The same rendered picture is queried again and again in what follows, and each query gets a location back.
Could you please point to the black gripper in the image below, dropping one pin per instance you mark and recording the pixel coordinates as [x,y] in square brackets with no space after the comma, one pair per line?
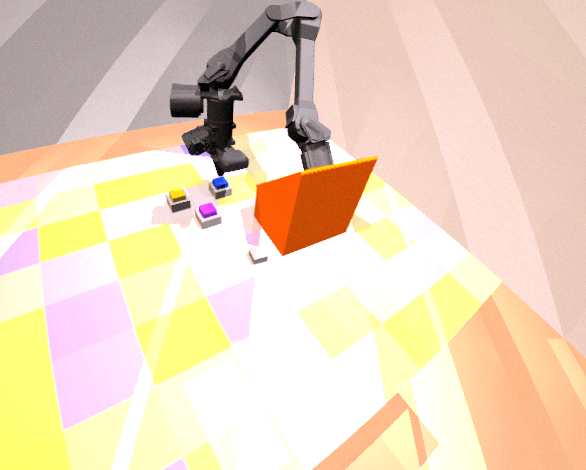
[225,157]

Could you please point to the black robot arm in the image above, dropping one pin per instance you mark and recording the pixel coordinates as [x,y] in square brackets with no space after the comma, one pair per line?
[302,123]

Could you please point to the blue button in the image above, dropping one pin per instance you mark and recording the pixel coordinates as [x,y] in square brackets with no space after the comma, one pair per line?
[220,188]

